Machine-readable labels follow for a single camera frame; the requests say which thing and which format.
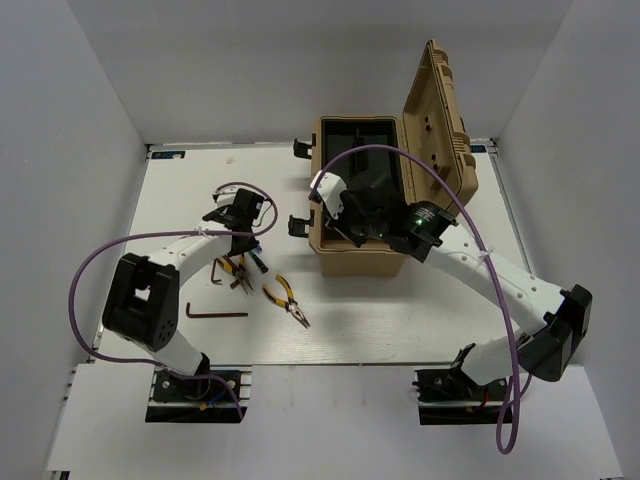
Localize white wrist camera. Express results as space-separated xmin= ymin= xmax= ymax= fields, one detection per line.
xmin=212 ymin=186 xmax=239 ymax=208
xmin=309 ymin=171 xmax=346 ymax=220

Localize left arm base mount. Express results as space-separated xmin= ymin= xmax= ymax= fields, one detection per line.
xmin=145 ymin=368 xmax=251 ymax=425

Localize black rear toolbox latch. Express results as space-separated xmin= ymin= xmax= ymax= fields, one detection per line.
xmin=292 ymin=133 xmax=316 ymax=160

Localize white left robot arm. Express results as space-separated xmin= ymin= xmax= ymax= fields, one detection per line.
xmin=102 ymin=187 xmax=265 ymax=399

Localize black toolbox tray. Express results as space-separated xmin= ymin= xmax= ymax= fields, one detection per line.
xmin=319 ymin=117 xmax=401 ymax=241

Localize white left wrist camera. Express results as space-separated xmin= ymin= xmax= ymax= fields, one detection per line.
xmin=212 ymin=186 xmax=239 ymax=208

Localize black front toolbox latch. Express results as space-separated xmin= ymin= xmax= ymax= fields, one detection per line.
xmin=287 ymin=210 xmax=315 ymax=239

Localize tan plastic toolbox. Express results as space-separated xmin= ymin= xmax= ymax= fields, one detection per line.
xmin=302 ymin=40 xmax=478 ymax=277

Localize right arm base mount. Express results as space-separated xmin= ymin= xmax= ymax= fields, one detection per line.
xmin=412 ymin=367 xmax=507 ymax=426

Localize black toolbox latch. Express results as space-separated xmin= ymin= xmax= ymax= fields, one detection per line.
xmin=287 ymin=210 xmax=315 ymax=239
xmin=292 ymin=133 xmax=316 ymax=160

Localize yellow handled needle-nose pliers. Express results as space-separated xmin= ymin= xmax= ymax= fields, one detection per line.
xmin=262 ymin=274 xmax=310 ymax=329

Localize large dark hex key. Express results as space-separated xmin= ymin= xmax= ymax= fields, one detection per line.
xmin=185 ymin=302 xmax=249 ymax=319

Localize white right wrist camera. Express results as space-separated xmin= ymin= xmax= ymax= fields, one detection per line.
xmin=309 ymin=171 xmax=346 ymax=220

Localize small dark hex key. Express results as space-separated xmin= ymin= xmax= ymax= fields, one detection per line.
xmin=210 ymin=259 xmax=222 ymax=286

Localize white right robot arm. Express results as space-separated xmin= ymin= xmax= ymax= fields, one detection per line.
xmin=315 ymin=171 xmax=593 ymax=399

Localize yellow handled small pliers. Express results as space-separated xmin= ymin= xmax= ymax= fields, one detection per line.
xmin=217 ymin=254 xmax=253 ymax=295

